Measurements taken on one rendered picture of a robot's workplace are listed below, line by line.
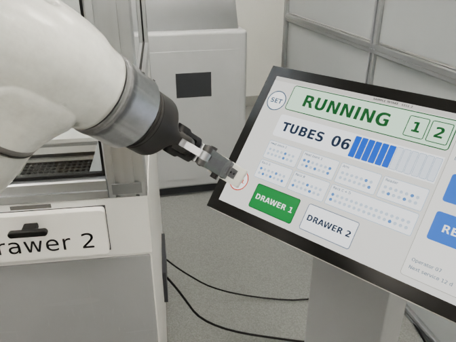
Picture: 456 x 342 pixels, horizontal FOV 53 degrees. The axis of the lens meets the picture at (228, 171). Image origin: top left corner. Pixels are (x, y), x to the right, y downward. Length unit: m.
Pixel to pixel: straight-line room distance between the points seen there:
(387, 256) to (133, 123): 0.44
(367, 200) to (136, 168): 0.46
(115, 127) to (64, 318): 0.77
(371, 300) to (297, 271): 1.40
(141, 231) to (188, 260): 1.33
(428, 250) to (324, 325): 0.36
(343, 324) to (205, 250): 1.50
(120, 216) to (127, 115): 0.55
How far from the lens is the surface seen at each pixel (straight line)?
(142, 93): 0.47
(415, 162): 0.76
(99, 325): 1.19
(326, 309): 0.97
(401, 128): 0.79
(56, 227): 1.00
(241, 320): 2.01
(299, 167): 0.81
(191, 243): 2.44
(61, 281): 1.11
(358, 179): 0.77
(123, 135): 0.48
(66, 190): 0.98
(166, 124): 0.51
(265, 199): 0.82
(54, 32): 0.41
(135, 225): 1.00
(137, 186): 0.95
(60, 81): 0.41
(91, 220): 0.98
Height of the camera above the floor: 1.41
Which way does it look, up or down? 26 degrees down
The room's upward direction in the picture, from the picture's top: straight up
